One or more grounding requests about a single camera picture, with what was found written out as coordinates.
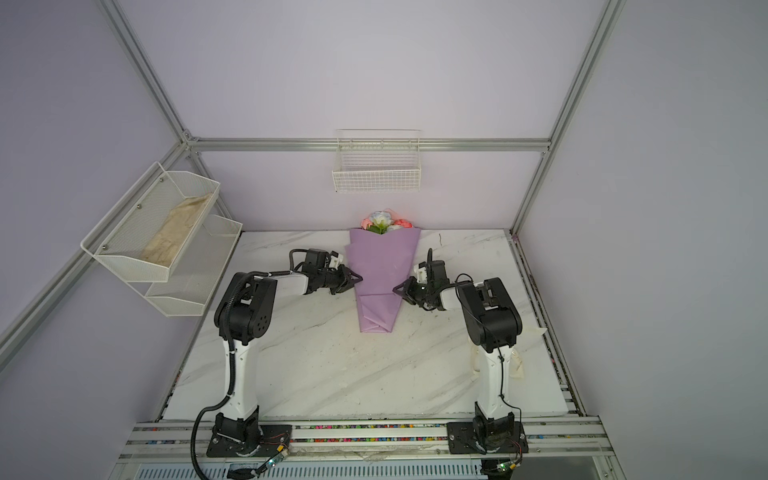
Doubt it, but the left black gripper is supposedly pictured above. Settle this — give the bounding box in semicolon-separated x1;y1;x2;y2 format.
318;264;362;295

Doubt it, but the pink purple wrapping paper sheet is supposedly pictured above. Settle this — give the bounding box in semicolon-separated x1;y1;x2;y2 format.
345;209;421;333

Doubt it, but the white blue fake rose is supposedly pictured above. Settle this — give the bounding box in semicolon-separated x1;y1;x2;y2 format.
367;211;394;234

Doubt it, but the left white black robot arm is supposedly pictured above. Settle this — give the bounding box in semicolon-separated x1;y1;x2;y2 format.
190;248;363;479

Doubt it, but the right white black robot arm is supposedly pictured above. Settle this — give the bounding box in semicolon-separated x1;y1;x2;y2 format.
392;258;523;420

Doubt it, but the white mesh lower shelf basket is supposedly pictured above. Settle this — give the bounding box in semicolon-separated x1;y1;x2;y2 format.
131;214;242;317

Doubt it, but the white mesh shelf basket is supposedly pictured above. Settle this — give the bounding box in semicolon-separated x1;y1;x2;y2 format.
131;214;242;317
80;163;220;283

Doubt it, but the beige cloth in basket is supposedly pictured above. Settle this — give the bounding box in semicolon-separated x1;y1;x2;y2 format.
141;194;211;267

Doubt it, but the white mesh upper shelf basket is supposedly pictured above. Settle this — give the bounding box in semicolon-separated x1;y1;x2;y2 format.
80;163;220;283

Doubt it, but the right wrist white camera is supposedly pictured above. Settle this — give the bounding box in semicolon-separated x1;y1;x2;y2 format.
413;265;428;284

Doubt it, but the wrist white camera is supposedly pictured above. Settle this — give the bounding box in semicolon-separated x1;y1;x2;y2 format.
327;251;344;269
413;265;428;284

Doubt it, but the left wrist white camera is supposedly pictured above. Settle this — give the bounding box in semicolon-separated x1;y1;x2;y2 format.
327;251;344;269

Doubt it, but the white wire wall basket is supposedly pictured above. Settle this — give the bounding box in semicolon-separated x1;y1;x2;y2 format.
332;129;422;194

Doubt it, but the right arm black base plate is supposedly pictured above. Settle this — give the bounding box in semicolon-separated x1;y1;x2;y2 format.
446;420;529;455

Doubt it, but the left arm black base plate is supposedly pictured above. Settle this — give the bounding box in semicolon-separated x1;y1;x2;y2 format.
206;424;293;458

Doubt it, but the aluminium front rail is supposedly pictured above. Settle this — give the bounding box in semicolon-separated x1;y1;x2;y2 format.
118;416;615;463

